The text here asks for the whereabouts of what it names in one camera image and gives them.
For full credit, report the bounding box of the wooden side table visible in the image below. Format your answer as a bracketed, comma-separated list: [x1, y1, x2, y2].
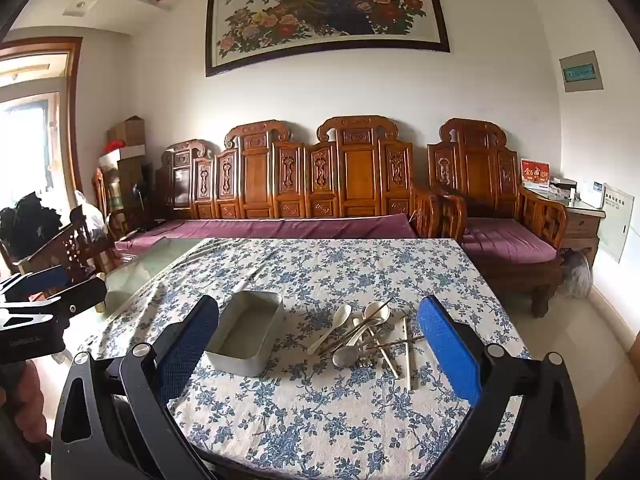
[520, 187, 607, 266]

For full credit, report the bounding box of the metal tray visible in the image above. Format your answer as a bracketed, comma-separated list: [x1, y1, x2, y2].
[204, 290, 286, 378]

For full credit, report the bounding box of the grey wall panel box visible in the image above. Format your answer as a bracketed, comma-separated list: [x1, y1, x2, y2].
[558, 50, 604, 93]

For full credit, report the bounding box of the metal spoon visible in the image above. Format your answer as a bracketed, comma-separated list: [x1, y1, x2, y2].
[332, 332, 366, 368]

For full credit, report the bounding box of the grey plastic bag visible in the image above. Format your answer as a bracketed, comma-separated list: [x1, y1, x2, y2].
[562, 250, 593, 298]

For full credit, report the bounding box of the black bag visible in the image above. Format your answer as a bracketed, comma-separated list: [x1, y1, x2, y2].
[0, 191, 63, 261]

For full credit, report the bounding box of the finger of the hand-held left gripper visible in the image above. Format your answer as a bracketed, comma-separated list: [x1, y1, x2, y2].
[0, 266, 71, 297]
[0, 277, 107, 318]

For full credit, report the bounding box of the white wall cabinet door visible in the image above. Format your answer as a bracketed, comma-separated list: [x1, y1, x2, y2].
[597, 183, 635, 264]

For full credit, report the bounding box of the brown cardboard box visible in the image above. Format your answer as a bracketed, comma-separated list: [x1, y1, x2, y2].
[107, 116, 147, 147]

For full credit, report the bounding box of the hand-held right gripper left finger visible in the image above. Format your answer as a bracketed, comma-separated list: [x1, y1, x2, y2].
[51, 294, 221, 480]

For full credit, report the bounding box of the metal fork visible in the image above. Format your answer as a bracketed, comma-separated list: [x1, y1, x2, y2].
[356, 340, 381, 368]

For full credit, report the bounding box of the purple armchair cushion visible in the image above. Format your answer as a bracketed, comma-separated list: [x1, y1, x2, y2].
[460, 217, 560, 265]

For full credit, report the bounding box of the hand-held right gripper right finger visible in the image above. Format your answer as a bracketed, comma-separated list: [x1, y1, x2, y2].
[417, 294, 587, 480]

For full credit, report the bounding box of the red desk calendar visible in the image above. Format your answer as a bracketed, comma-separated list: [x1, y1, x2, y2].
[520, 158, 551, 192]

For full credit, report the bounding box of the carved wooden chair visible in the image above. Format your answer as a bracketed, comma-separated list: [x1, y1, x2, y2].
[15, 205, 118, 281]

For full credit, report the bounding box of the wooden door frame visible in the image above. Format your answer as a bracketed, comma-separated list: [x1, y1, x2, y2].
[0, 36, 83, 211]

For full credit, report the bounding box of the blue floral tablecloth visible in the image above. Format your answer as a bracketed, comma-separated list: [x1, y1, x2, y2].
[82, 237, 532, 480]

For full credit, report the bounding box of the white plastic spoon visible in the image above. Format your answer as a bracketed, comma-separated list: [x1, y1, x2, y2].
[306, 305, 352, 356]

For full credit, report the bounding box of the white printed carton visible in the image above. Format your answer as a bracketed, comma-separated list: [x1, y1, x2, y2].
[579, 180, 606, 209]

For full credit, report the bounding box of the framed peacock painting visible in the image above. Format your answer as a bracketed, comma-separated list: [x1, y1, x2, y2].
[205, 0, 451, 78]

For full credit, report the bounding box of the ivory chopstick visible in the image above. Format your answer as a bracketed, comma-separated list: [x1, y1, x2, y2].
[376, 342, 401, 380]
[402, 315, 412, 392]

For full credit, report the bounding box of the purple sofa cushion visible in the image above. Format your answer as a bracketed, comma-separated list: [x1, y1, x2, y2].
[114, 212, 418, 261]

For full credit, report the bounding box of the carved wooden sofa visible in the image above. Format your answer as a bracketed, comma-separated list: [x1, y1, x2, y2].
[155, 116, 468, 241]

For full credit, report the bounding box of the white plastic bag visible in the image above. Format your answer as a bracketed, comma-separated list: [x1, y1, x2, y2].
[75, 190, 106, 233]

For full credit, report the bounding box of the white cardboard box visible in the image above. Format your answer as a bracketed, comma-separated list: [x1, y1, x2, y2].
[97, 144, 146, 168]

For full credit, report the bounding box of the person's left hand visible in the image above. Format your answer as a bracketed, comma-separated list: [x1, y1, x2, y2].
[0, 360, 51, 466]

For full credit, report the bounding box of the carved wooden armchair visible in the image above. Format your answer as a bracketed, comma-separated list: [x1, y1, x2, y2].
[427, 118, 571, 318]

